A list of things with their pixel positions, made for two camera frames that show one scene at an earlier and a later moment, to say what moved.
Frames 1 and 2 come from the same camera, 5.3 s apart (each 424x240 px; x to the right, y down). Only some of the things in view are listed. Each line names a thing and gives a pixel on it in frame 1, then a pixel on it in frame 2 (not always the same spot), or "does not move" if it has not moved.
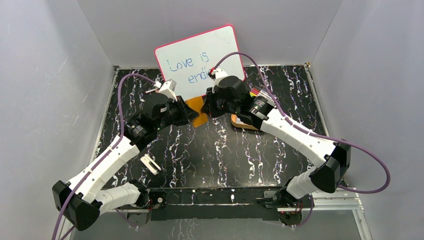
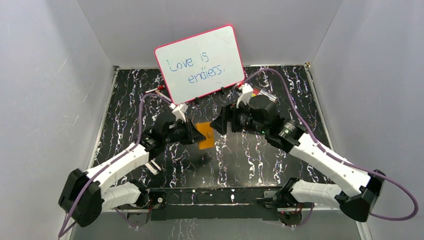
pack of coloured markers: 256,92 does not move
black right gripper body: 222,106 to 241,118
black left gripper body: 185,111 to 189,133
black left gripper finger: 184,113 to 192,133
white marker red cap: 151,90 does not move
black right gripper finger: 209,106 to 220,123
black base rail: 220,204 does not move
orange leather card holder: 197,103 to 208,132
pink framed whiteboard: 188,61 does not move
